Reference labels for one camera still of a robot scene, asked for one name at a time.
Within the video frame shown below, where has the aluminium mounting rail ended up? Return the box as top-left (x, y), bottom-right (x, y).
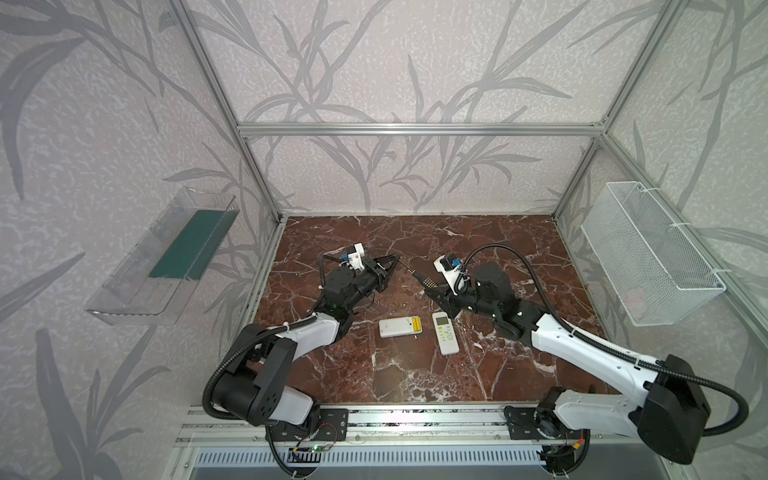
top-left (173, 403), bottom-right (679, 448)

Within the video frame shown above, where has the white wire mesh basket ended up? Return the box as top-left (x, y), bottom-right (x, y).
top-left (581, 181), bottom-right (726, 327)

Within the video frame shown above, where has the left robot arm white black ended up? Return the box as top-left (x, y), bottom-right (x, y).
top-left (202, 251), bottom-right (400, 435)

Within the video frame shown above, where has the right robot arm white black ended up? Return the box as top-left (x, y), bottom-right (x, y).
top-left (415, 254), bottom-right (750, 465)

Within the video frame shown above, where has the black yellow screwdriver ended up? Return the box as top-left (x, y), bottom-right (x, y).
top-left (398, 259), bottom-right (439, 289)

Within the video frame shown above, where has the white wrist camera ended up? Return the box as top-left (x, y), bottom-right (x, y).
top-left (341, 243), bottom-right (365, 272)
top-left (434, 253), bottom-right (466, 295)

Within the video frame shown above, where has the white remote control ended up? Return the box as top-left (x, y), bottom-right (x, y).
top-left (378, 316), bottom-right (422, 338)
top-left (432, 311), bottom-right (460, 356)

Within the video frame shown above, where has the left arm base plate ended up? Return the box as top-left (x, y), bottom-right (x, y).
top-left (269, 407), bottom-right (350, 442)

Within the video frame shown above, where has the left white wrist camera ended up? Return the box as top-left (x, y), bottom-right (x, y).
top-left (341, 243), bottom-right (365, 272)

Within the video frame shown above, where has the clear plastic wall bin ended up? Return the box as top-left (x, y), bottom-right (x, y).
top-left (85, 187), bottom-right (240, 326)

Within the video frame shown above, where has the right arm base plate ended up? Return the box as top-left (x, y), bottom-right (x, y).
top-left (503, 405), bottom-right (589, 445)

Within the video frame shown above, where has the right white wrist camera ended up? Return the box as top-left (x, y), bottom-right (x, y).
top-left (434, 253), bottom-right (466, 295)

